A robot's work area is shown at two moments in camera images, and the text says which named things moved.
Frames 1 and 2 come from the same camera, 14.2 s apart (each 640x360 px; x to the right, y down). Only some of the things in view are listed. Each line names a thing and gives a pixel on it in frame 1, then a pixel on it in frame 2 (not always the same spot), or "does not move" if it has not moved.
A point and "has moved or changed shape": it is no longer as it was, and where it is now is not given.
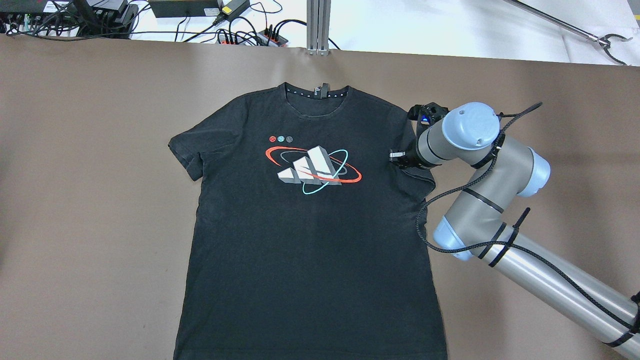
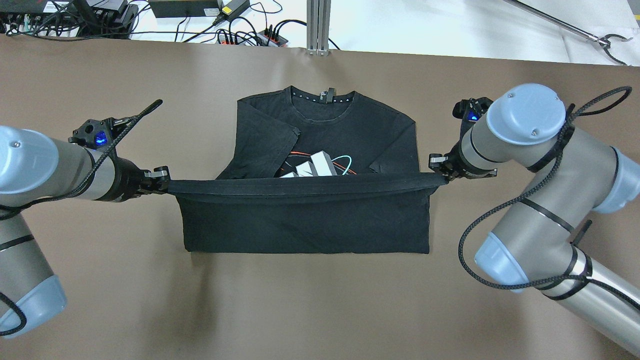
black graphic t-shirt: x=307 y=241 has moved or changed shape
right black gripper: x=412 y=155 -> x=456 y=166
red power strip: x=264 y=38 does not move
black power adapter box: x=185 y=8 does not move
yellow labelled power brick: x=230 y=8 does not move
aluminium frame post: x=318 y=22 does not move
